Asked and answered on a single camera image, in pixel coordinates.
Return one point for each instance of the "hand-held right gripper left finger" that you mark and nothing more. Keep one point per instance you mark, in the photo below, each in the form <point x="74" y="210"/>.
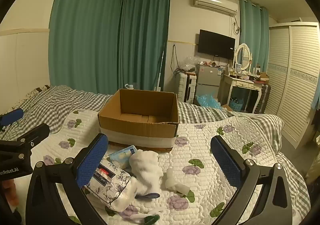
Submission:
<point x="92" y="160"/>

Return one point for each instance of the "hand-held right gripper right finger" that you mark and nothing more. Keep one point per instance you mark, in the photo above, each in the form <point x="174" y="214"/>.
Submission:
<point x="225" y="162"/>

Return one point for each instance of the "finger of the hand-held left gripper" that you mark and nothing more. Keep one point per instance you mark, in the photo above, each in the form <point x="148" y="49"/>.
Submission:
<point x="35" y="135"/>
<point x="12" y="116"/>

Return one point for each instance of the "small blue tissue packet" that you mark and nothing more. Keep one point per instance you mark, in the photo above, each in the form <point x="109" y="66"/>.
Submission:
<point x="121" y="156"/>

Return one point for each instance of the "floral tissue pack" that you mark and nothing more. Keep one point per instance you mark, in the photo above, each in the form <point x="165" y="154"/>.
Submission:
<point x="115" y="185"/>

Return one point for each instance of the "brown cardboard box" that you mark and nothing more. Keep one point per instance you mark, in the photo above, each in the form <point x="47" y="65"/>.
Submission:
<point x="135" y="130"/>

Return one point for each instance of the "white socks pair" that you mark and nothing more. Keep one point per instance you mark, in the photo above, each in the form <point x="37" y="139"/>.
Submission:
<point x="145" y="167"/>

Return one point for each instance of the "clear plastic strip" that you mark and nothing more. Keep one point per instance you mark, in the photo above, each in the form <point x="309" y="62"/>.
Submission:
<point x="142" y="216"/>

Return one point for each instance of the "person's left hand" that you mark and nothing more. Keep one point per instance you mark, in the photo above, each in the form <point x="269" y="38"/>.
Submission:
<point x="8" y="190"/>

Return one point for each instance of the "white floral quilt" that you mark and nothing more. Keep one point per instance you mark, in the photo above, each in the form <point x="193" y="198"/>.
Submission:
<point x="200" y="140"/>

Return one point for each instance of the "brown patterned ruffled sheet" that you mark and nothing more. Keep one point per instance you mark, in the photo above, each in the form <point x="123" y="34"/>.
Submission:
<point x="37" y="90"/>

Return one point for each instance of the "small cardboard box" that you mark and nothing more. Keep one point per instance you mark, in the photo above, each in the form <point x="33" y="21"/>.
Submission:
<point x="227" y="108"/>

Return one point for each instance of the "blue plastic basket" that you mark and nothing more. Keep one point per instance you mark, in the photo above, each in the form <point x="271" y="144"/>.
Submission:
<point x="236" y="106"/>

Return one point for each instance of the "blue plastic bag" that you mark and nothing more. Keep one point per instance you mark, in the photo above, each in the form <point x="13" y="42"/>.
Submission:
<point x="207" y="101"/>

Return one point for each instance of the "dark suitcase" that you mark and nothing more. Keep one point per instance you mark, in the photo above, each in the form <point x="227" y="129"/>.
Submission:
<point x="265" y="97"/>

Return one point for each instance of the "white dressing table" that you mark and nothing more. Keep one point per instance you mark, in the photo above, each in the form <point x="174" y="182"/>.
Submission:
<point x="240" y="82"/>

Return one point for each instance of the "silver mini fridge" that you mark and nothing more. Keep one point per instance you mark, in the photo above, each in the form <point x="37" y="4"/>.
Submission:
<point x="208" y="77"/>

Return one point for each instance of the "white ribbed suitcase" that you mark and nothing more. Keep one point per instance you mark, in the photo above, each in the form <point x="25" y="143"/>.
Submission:
<point x="185" y="85"/>

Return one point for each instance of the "wide green curtain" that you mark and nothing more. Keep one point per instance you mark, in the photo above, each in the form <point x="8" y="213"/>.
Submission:
<point x="82" y="40"/>

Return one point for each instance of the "clear plastic bag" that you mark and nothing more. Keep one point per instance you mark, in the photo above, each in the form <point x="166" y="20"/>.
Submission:
<point x="190" y="63"/>

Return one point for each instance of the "oval white vanity mirror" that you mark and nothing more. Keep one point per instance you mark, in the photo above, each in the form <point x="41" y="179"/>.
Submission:
<point x="243" y="55"/>

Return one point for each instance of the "white louvred wardrobe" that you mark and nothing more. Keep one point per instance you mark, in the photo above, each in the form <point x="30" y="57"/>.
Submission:
<point x="297" y="77"/>

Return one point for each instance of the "white upright mop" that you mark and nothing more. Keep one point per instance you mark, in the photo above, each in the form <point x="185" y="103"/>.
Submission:
<point x="161" y="70"/>

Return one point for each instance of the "green corner curtain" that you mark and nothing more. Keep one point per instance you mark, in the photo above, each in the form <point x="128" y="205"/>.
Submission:
<point x="145" y="40"/>

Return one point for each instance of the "narrow green window curtain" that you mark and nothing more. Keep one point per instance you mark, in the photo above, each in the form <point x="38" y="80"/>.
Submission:
<point x="252" y="30"/>

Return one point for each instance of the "air conditioner pipe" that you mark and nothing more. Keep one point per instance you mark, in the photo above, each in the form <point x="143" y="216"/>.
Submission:
<point x="236" y="26"/>

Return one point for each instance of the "white air conditioner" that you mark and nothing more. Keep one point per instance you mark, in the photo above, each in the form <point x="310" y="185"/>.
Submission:
<point x="215" y="3"/>

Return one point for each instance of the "small photo frame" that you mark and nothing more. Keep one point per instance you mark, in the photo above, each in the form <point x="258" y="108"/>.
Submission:
<point x="238" y="67"/>

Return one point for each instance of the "black wall television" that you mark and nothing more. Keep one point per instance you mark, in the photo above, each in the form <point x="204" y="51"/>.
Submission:
<point x="216" y="43"/>

